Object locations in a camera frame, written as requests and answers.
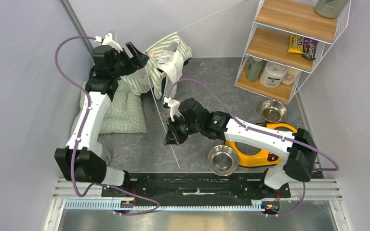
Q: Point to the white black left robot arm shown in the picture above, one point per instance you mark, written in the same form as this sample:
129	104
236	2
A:
83	158

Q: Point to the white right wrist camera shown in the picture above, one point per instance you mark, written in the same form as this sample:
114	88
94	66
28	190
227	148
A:
173	106

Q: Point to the white wire wooden shelf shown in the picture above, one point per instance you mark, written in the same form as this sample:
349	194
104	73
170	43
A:
269	39

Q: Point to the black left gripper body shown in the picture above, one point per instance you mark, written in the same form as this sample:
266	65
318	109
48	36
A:
124	65

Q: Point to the steel bowl front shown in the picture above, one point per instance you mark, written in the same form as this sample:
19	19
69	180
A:
223	160

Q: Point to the green bottle shelf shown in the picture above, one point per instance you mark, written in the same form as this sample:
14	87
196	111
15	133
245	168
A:
330	8
254	68

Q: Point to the aluminium rail frame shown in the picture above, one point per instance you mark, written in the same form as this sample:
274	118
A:
317	190

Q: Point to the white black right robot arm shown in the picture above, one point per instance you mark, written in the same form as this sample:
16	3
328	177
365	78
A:
295	149

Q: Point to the green striped pet tent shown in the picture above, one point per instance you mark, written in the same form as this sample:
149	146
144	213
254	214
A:
164	67

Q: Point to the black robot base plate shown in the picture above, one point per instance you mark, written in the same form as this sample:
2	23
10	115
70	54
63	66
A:
243	184

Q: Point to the cream printed cup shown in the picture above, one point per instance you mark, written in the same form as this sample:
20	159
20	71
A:
290	76

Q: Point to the yellow candy bag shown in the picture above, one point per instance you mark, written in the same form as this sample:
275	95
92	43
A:
296	44

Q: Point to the thin white tent pole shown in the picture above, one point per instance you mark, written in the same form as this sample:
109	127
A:
181	29

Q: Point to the dark purple candy bag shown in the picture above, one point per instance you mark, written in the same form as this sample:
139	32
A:
309	49

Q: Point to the green bottle top shelf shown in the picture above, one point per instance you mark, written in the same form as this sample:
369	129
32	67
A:
330	8

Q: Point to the steel bowl near shelf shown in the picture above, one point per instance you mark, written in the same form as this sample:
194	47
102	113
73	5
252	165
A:
273	111

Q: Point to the white toilet paper roll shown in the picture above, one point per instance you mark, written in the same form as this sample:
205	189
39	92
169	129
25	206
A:
272	75

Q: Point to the yellow pet bowl holder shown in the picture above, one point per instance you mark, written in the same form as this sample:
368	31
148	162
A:
260	158

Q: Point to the green bottle lower shelf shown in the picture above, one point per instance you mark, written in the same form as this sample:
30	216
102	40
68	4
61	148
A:
254	68

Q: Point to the green checked pet cushion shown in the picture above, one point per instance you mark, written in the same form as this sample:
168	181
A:
125	114

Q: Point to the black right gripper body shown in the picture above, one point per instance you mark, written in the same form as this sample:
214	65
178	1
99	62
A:
181	128

